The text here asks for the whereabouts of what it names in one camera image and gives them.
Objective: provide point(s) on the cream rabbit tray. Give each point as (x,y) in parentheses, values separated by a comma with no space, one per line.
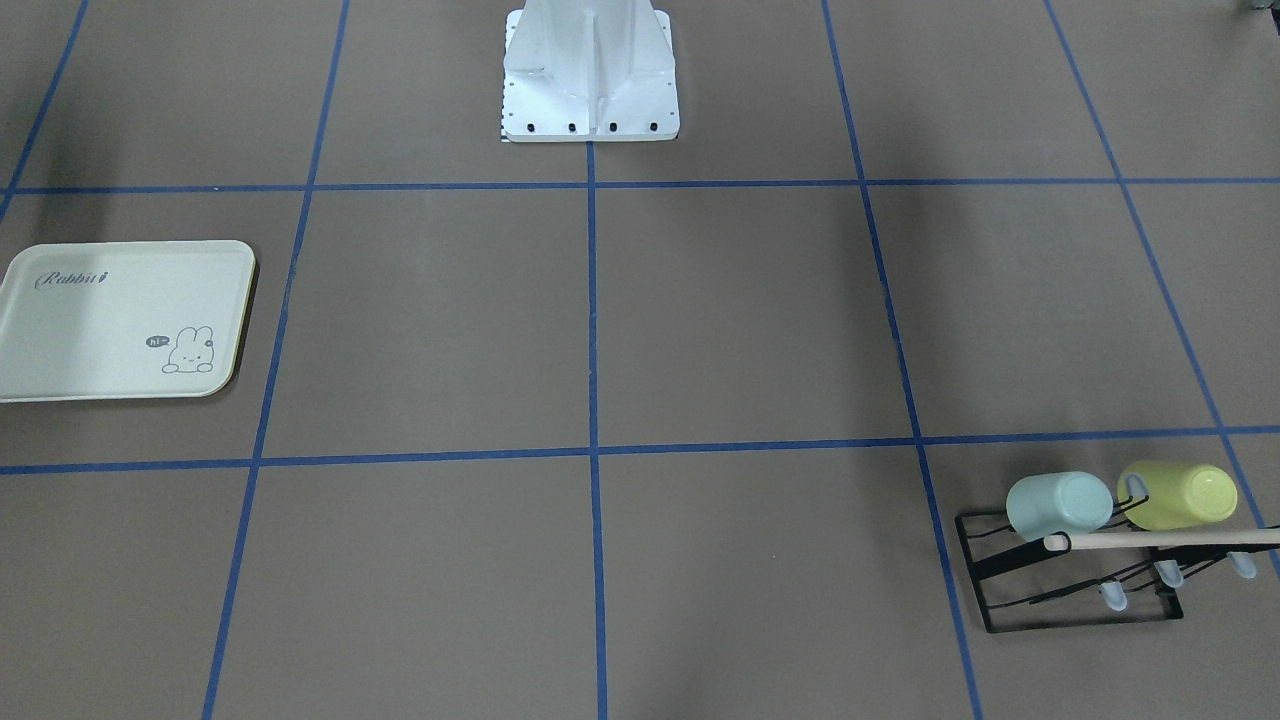
(123,320)

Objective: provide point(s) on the light green cup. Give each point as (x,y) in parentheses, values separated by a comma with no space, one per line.
(1070,502)

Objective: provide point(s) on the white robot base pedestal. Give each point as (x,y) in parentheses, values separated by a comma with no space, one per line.
(589,71)

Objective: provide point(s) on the wooden rack handle rod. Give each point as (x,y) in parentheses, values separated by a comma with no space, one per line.
(1060,542)

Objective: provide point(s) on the black wire cup rack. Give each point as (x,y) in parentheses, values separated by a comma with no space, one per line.
(1019,586)

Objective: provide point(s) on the yellow cup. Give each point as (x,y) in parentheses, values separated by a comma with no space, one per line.
(1169,495)

